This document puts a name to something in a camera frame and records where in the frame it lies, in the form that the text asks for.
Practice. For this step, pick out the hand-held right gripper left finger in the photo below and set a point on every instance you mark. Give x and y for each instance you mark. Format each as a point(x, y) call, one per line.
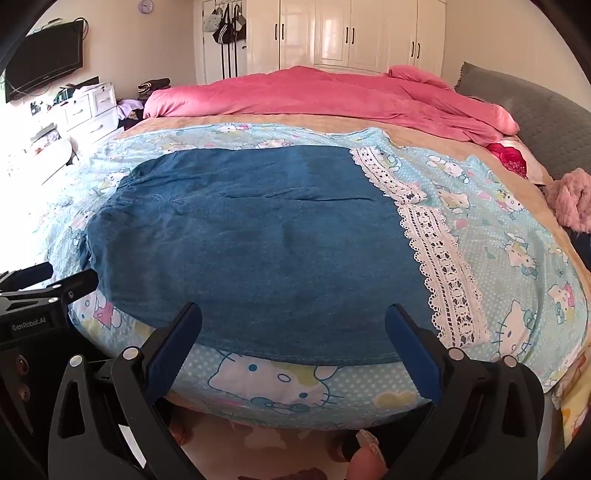
point(178, 341)

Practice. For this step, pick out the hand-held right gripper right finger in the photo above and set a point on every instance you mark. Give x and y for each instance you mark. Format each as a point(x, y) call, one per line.
point(411, 350)

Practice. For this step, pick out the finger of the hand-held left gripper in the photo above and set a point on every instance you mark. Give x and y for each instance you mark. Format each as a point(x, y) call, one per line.
point(25, 276)
point(74, 286)

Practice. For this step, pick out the blue denim pants lace trim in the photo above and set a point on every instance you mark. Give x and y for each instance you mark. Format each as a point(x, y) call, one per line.
point(254, 230)

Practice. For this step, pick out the person's right hand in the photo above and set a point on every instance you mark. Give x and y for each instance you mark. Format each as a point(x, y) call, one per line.
point(367, 461)

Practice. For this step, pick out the white round table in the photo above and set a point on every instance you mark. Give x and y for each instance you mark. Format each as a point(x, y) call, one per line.
point(51, 159)

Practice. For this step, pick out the cartoon cat printed blanket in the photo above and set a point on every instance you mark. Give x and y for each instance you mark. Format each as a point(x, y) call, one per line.
point(508, 221)

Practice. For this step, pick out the yellow printed cloth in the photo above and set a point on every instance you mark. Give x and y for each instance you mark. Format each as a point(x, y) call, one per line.
point(575, 410)

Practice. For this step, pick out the white drawer dresser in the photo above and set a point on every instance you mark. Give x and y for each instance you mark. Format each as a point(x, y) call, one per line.
point(87, 110)

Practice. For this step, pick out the lavender cloth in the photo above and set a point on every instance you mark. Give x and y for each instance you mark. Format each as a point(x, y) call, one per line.
point(129, 108)

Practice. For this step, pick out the dark clothes pile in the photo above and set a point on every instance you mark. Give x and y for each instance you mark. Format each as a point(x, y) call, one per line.
point(154, 87)

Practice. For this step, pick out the black television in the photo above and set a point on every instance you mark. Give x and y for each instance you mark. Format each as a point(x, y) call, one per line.
point(41, 60)

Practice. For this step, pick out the red floral pillow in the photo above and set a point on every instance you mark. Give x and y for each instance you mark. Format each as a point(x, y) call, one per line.
point(508, 154)

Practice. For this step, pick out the pink fluffy garment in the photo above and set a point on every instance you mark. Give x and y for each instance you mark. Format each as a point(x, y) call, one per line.
point(572, 198)

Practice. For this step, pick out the grey padded headboard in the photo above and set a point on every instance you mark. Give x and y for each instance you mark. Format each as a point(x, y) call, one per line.
point(531, 106)

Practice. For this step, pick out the pink duvet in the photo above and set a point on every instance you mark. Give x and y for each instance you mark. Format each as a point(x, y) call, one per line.
point(300, 92)

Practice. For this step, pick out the black striped hanging bag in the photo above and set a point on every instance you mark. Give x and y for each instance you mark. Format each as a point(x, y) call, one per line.
point(231, 30)

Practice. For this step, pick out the grey hanging bag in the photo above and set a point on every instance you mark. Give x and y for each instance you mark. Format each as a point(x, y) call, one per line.
point(216, 21)

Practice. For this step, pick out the white wardrobe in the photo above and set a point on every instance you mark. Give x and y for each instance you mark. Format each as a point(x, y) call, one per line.
point(332, 37)

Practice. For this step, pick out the round wall clock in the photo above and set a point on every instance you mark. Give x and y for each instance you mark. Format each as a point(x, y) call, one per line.
point(146, 5)

